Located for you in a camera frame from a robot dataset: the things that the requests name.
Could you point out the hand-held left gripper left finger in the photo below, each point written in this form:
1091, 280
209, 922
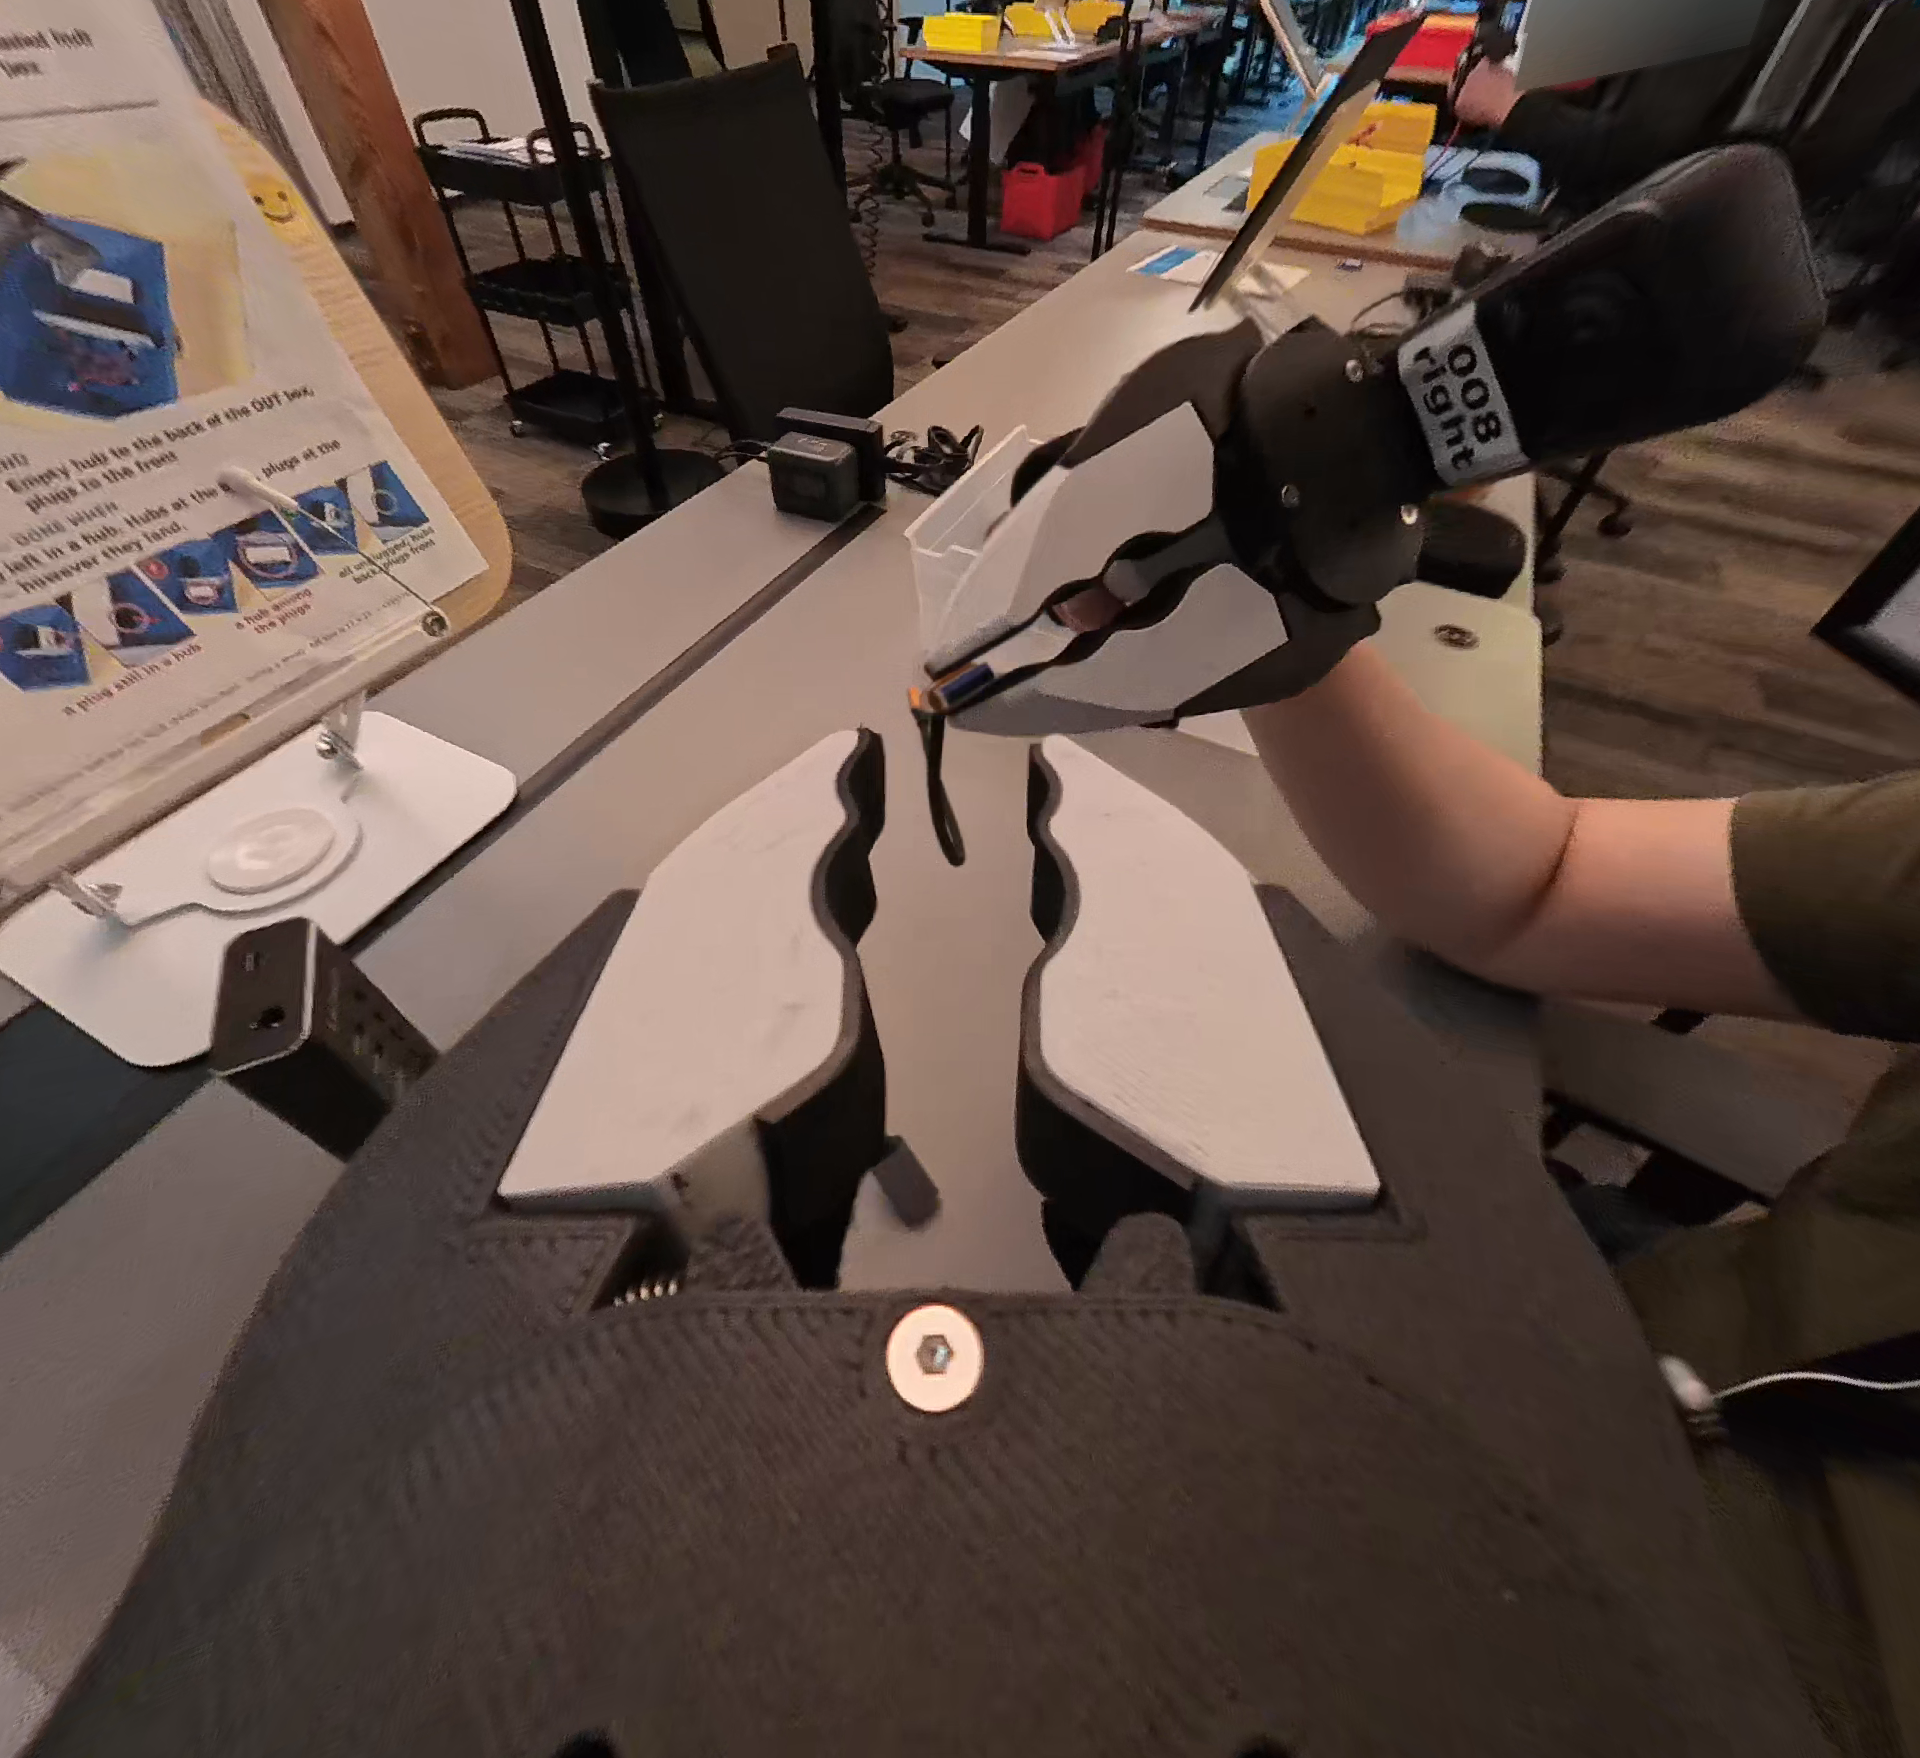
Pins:
690, 1023

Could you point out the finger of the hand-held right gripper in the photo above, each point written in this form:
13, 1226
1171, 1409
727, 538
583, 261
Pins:
1111, 498
1171, 671

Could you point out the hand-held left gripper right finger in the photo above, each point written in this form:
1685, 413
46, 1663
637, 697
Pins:
1201, 1038

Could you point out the black hub silver rim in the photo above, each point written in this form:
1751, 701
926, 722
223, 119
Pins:
322, 1038

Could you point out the person's right forearm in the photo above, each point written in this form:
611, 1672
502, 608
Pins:
1500, 873

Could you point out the person's right hand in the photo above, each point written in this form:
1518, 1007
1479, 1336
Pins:
1082, 607

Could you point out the flat black box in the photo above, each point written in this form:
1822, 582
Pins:
1479, 550

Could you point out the white laptop stand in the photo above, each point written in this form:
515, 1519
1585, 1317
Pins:
1268, 276

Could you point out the blue sticker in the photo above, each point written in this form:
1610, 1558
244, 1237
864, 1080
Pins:
1166, 261

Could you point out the yellow bin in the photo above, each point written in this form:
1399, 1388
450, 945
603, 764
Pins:
1351, 183

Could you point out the black charger block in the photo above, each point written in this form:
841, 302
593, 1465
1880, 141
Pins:
819, 469

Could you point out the red bin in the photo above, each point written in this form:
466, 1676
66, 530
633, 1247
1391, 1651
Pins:
1043, 198

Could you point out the dark flat board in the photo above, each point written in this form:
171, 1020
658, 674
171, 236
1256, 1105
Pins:
1305, 161

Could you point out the white stand base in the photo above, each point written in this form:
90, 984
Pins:
421, 799

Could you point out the black office chair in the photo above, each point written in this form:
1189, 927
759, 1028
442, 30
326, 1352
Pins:
750, 259

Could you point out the black pole stand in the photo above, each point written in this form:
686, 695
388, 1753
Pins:
644, 498

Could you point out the row of yellow trays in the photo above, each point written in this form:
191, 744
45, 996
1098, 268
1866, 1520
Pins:
960, 30

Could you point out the framed fiducial tag sign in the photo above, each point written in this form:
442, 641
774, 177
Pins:
1875, 603

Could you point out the black utility cart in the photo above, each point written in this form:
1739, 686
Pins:
524, 289

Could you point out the yellow smiley sticker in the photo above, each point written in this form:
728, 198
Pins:
272, 203

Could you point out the printed instruction sheet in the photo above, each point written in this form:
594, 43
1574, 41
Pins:
151, 289

